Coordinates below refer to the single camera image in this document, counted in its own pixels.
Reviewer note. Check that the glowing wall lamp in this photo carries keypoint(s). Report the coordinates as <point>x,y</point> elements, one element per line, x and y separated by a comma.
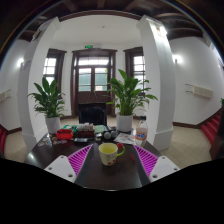
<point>177,59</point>
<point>21,62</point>

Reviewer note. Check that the black office chair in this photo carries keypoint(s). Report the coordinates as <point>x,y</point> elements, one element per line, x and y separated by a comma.
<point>92,115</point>

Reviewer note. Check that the green book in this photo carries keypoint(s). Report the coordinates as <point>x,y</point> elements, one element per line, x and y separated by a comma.
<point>100,129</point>

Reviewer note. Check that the flat black device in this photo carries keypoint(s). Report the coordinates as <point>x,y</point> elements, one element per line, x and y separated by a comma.
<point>80,140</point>

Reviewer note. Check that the dark wooden glazed door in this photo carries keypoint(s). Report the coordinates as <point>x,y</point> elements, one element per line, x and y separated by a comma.
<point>93,80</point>

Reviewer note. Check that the green exit sign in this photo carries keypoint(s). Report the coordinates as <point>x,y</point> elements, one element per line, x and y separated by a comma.
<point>88,46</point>

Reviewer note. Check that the grey handheld microphone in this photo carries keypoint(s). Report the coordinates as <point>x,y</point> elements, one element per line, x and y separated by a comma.
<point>114,133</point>
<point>106,135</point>

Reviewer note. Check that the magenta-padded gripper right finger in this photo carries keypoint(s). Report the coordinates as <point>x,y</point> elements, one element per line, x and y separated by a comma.
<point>148,160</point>

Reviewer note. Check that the pillar emergency light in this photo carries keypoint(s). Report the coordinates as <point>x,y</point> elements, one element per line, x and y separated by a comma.
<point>37,33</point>

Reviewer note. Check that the red carpeted staircase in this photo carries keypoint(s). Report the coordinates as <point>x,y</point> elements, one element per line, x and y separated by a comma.
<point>2,138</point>
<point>210,128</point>

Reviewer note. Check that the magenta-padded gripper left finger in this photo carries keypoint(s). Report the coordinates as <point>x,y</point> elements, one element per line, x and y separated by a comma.
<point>78,160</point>

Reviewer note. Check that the potted plant in white pot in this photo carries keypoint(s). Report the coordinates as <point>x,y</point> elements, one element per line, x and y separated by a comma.
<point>48,100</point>
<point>128,95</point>

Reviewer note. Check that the red plastic box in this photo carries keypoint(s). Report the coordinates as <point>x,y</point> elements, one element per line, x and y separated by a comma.
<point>64,134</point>

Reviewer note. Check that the small green plant on post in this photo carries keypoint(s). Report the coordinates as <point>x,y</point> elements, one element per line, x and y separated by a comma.
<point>222,101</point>

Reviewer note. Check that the dark wooden framed window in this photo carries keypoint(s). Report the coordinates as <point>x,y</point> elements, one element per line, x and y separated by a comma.
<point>138,65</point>
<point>50,66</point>

